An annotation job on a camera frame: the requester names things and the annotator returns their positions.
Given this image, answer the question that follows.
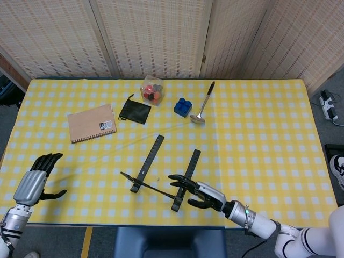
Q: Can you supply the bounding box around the blue toy building brick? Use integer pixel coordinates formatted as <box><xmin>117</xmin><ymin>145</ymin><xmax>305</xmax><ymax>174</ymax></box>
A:
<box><xmin>174</xmin><ymin>97</ymin><xmax>193</xmax><ymax>118</ymax></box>

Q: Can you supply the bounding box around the woven folding screen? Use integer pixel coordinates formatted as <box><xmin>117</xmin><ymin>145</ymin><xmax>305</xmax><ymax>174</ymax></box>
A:
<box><xmin>0</xmin><ymin>0</ymin><xmax>344</xmax><ymax>94</ymax></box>

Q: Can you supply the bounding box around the black and white sneaker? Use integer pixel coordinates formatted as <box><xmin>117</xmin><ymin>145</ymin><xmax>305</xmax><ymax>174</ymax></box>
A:
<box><xmin>329</xmin><ymin>154</ymin><xmax>344</xmax><ymax>191</ymax></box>

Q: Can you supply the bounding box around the yellow white checked tablecloth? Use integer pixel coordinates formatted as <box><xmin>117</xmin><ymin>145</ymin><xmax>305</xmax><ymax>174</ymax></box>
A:
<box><xmin>0</xmin><ymin>78</ymin><xmax>344</xmax><ymax>229</ymax></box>

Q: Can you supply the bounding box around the white power strip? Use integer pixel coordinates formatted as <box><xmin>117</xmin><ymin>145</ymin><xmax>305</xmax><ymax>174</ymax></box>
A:
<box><xmin>319</xmin><ymin>90</ymin><xmax>339</xmax><ymax>121</ymax></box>

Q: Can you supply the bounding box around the clear box with red caps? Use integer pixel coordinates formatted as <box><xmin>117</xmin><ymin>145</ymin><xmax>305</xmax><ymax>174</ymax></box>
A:
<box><xmin>140</xmin><ymin>74</ymin><xmax>165</xmax><ymax>107</ymax></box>

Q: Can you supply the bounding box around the black bag beside table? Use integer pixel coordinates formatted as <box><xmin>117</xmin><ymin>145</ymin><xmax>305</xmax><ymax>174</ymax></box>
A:
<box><xmin>0</xmin><ymin>74</ymin><xmax>26</xmax><ymax>108</ymax></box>

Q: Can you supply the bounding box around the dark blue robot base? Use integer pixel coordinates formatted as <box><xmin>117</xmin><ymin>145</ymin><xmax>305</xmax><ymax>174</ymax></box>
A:
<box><xmin>113</xmin><ymin>227</ymin><xmax>228</xmax><ymax>258</ymax></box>

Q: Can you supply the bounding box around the steel ladle with black handle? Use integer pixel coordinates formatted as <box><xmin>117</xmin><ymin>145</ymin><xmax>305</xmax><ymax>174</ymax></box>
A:
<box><xmin>189</xmin><ymin>81</ymin><xmax>216</xmax><ymax>126</ymax></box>

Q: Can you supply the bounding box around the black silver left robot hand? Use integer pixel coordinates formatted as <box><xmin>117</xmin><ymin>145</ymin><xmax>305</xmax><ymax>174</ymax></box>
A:
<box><xmin>13</xmin><ymin>153</ymin><xmax>67</xmax><ymax>206</ymax></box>

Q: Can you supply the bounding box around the brown spiral notebook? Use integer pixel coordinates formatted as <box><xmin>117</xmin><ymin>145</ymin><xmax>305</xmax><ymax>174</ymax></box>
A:
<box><xmin>67</xmin><ymin>104</ymin><xmax>118</xmax><ymax>144</ymax></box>

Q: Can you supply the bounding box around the black folding laptop stand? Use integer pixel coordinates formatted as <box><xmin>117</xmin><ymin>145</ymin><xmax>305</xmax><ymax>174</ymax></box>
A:
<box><xmin>120</xmin><ymin>134</ymin><xmax>202</xmax><ymax>212</ymax></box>

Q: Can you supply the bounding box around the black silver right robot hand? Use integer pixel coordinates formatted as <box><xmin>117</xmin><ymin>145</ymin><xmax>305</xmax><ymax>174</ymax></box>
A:
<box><xmin>168</xmin><ymin>174</ymin><xmax>227</xmax><ymax>212</ymax></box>

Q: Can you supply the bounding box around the black drawstring pouch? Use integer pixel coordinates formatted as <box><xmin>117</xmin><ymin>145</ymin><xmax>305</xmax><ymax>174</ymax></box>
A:
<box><xmin>118</xmin><ymin>93</ymin><xmax>152</xmax><ymax>125</ymax></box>

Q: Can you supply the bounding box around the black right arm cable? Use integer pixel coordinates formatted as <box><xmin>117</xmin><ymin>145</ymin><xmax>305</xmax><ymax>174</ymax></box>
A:
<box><xmin>241</xmin><ymin>236</ymin><xmax>277</xmax><ymax>258</ymax></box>

